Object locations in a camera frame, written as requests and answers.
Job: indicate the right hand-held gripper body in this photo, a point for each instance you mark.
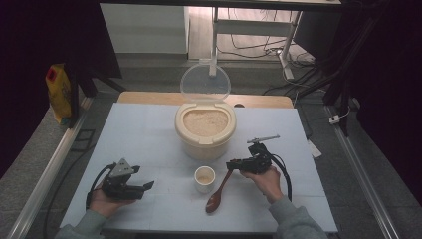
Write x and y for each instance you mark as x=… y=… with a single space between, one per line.
x=257 y=162

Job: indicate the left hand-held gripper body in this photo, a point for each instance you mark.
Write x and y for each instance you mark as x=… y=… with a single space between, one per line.
x=119 y=191

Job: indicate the cream rice container with lid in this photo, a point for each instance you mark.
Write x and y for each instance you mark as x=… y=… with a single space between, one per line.
x=205 y=146

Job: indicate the white cup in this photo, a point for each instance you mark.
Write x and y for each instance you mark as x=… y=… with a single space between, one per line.
x=204 y=187

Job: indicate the brown wooden spoon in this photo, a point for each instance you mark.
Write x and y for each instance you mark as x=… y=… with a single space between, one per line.
x=214 y=200

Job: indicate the white rice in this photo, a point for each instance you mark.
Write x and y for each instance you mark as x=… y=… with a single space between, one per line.
x=205 y=122

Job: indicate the person's left hand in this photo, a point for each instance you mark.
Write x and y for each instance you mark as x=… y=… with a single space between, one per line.
x=104 y=205

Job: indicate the person's right hand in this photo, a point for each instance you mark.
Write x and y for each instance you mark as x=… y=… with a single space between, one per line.
x=270 y=184

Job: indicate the white paper tag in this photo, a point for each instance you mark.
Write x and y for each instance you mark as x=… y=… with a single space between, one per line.
x=314 y=149

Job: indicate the wooden table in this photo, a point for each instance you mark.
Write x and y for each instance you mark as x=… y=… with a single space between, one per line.
x=149 y=98

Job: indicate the black stand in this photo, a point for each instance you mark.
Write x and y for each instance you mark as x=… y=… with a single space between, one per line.
x=74 y=99

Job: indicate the white cabinet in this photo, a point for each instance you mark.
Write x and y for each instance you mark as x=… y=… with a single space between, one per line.
x=142 y=30

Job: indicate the dark curtain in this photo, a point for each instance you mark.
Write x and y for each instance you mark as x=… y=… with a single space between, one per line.
x=388 y=99
x=36 y=49

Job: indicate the aluminium frame rail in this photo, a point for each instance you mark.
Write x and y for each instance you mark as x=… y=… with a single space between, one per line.
x=361 y=179
x=46 y=172

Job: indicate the white desk frame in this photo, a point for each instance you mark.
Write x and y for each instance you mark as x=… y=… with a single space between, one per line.
x=252 y=28

